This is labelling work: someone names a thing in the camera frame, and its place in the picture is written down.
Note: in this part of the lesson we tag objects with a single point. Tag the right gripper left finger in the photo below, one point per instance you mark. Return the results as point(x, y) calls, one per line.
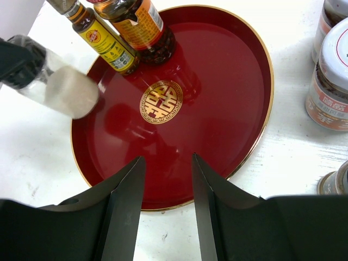
point(100, 223)

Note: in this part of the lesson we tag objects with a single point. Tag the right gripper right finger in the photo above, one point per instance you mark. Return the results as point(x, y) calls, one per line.
point(235, 225)

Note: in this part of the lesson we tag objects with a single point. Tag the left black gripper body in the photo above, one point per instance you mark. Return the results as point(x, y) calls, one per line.
point(15, 56)

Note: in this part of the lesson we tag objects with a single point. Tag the clear bottle black pump cap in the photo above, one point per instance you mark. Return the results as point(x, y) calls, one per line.
point(50, 81)

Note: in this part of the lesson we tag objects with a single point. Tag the small yellow label oil bottle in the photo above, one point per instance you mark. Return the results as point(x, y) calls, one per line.
point(96, 33)

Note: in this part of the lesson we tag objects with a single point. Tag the red lid chili sauce jar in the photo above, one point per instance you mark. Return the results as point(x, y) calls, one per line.
point(141, 26)

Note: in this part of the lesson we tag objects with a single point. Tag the white lid sauce jar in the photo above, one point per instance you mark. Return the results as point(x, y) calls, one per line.
point(333, 11)

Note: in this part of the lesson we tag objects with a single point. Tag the black cap spice bottle right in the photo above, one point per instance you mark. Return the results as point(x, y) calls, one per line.
point(334, 183)

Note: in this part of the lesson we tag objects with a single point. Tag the round red tray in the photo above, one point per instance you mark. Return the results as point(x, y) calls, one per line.
point(213, 98)

